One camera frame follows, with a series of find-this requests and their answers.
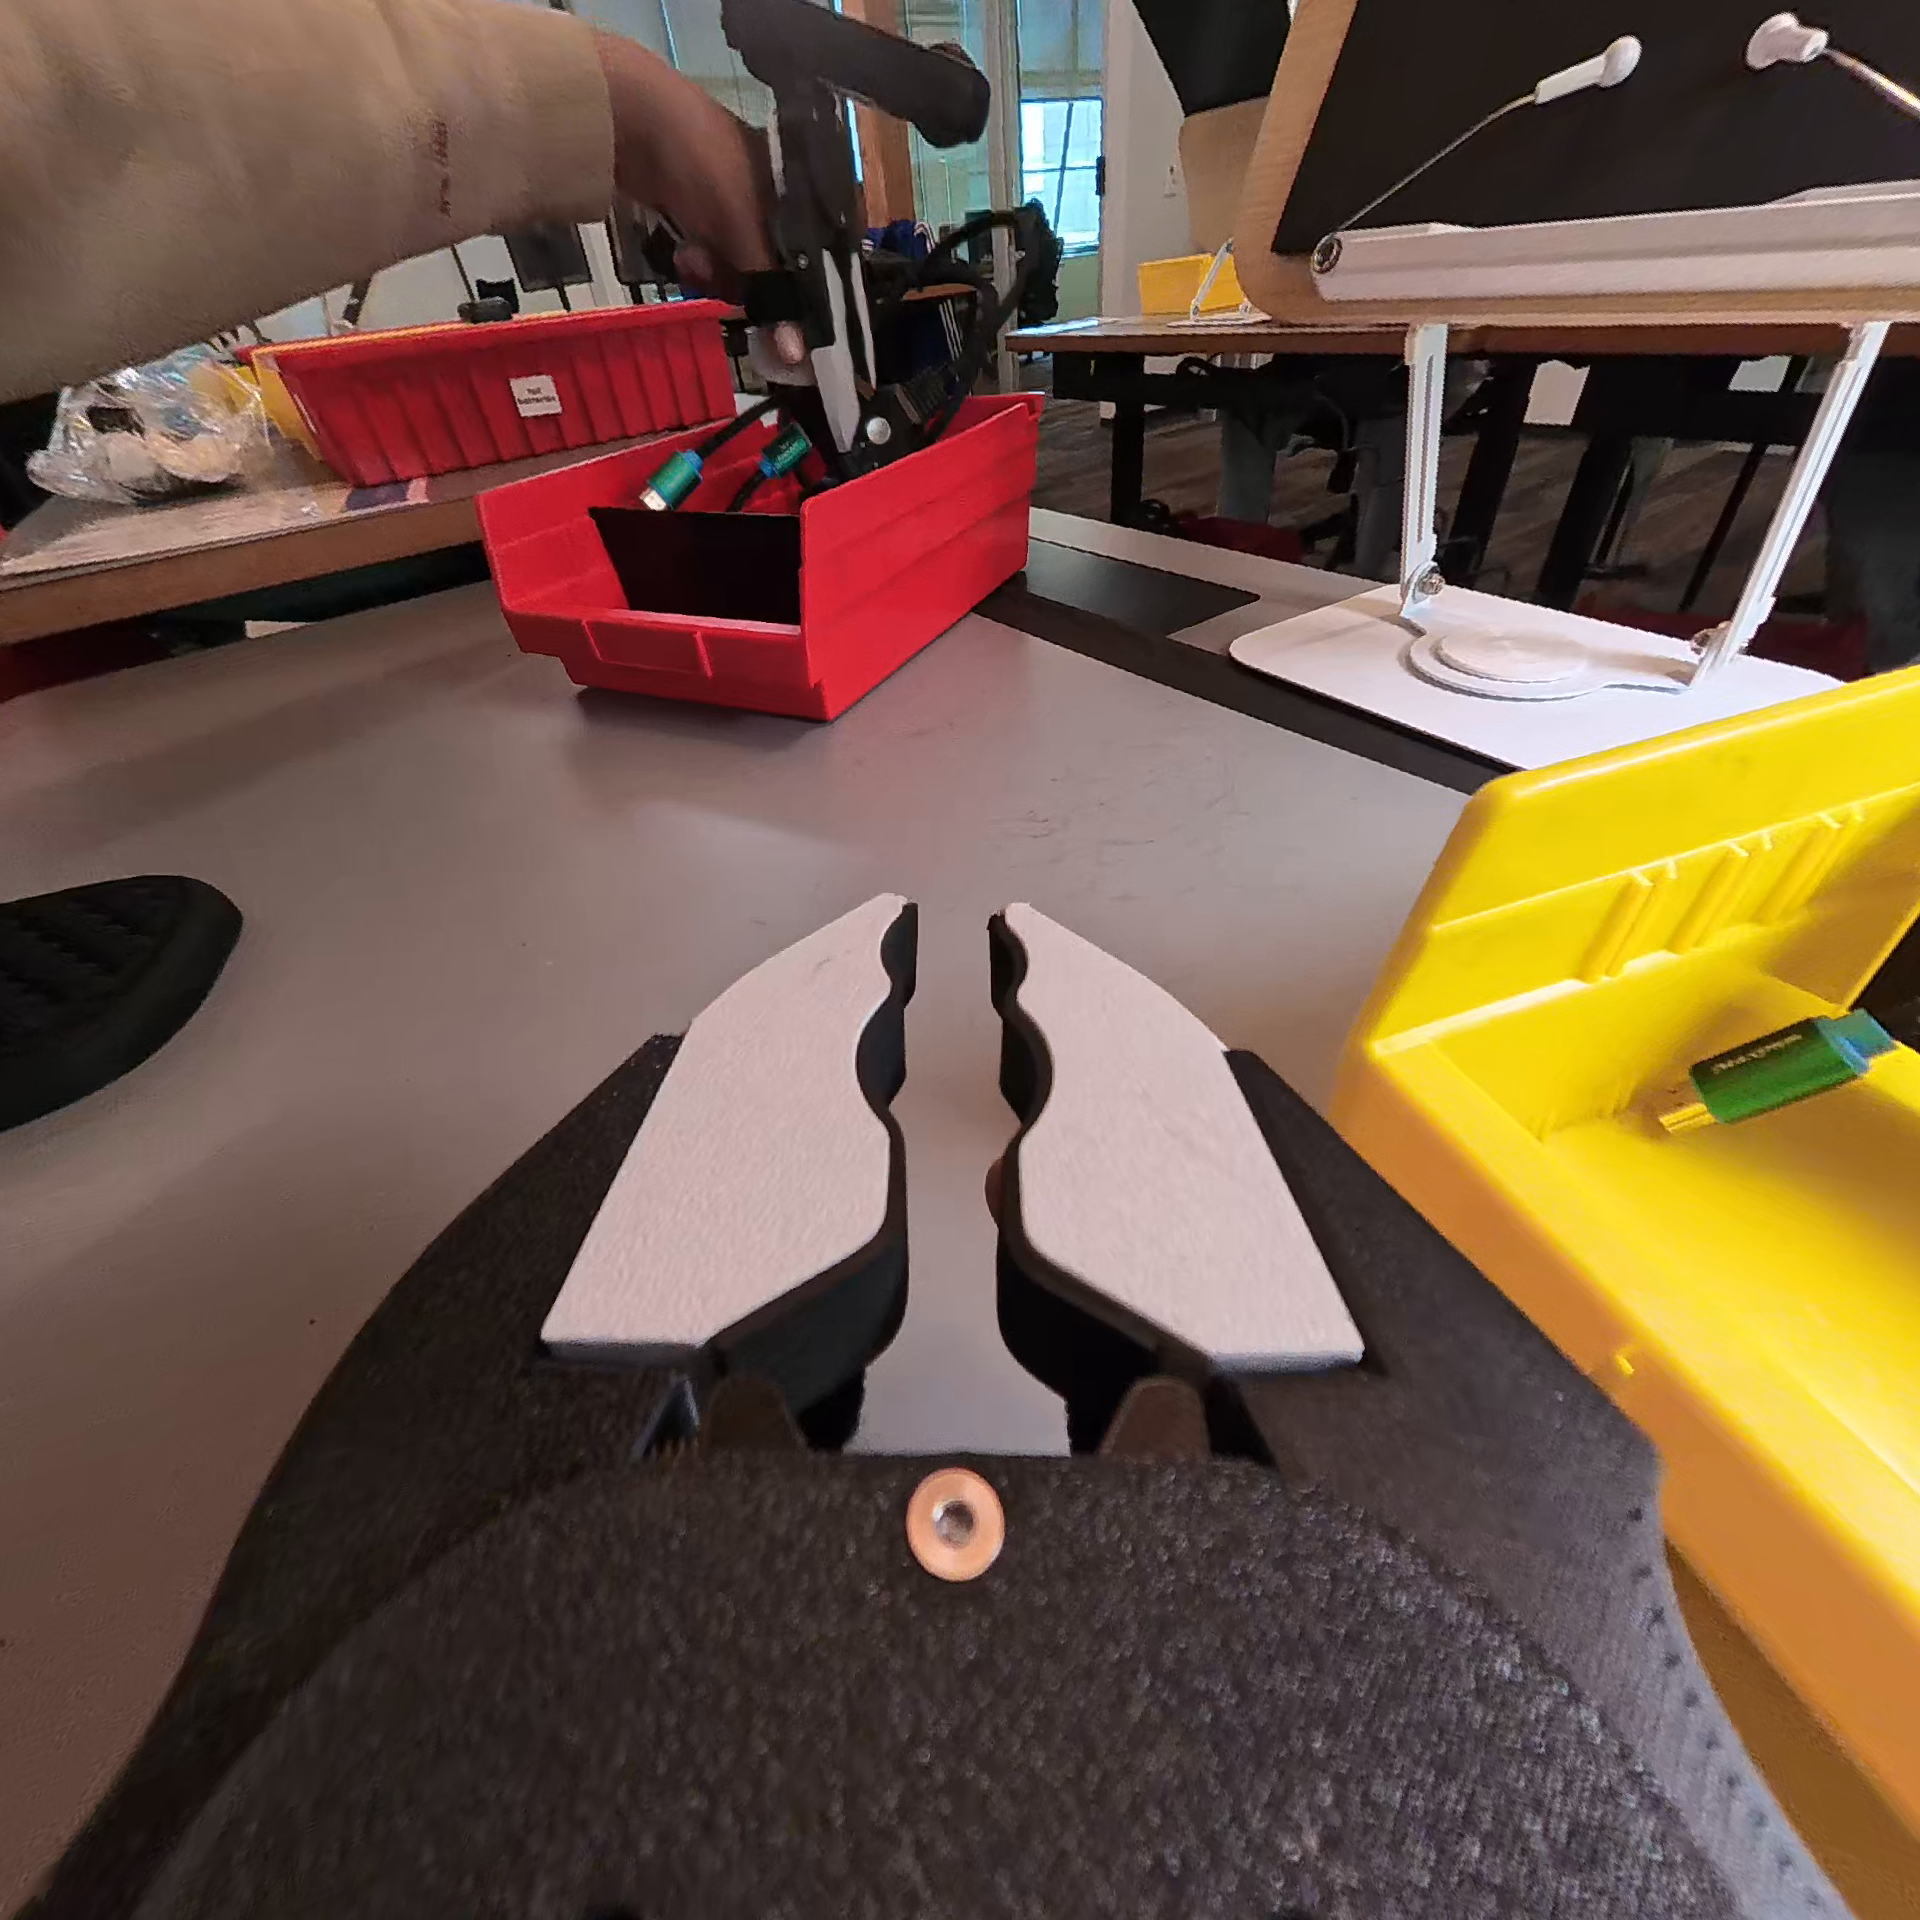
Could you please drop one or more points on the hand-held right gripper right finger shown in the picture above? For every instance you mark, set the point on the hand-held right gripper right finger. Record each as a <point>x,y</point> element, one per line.
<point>1171,1184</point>

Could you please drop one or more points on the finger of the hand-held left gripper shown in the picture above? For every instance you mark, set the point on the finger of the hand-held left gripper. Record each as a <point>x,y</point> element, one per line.
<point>850,336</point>

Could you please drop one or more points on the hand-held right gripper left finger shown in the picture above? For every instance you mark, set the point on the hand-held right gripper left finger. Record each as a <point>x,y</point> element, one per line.
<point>752,1170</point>

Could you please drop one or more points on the red plastic bin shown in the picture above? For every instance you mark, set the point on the red plastic bin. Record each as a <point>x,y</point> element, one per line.
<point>902,599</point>

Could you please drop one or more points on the yellow plastic bin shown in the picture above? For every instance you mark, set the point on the yellow plastic bin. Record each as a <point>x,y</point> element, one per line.
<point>1177,285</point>
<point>1725,1349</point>

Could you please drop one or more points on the person's left forearm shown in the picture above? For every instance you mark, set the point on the person's left forearm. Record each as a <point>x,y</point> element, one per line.
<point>300,151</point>

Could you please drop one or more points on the person's left hand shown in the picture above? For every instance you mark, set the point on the person's left hand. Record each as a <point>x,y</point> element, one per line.
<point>691,165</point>

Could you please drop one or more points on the black table mat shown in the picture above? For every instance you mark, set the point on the black table mat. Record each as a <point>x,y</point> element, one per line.
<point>1140,587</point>

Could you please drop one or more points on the red bin white label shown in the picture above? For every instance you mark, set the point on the red bin white label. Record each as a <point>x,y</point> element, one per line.
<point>421,391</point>

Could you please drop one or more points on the black tape strip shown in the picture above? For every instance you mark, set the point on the black tape strip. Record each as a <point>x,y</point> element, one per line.
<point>1276,697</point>

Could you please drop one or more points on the white tablet stand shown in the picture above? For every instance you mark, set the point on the white tablet stand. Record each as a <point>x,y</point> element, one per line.
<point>1576,705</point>

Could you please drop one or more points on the black textured pad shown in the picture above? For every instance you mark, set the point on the black textured pad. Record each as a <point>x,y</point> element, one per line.
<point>91,990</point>

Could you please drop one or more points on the clear plastic bag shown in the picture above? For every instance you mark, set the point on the clear plastic bag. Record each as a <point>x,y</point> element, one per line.
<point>135,435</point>

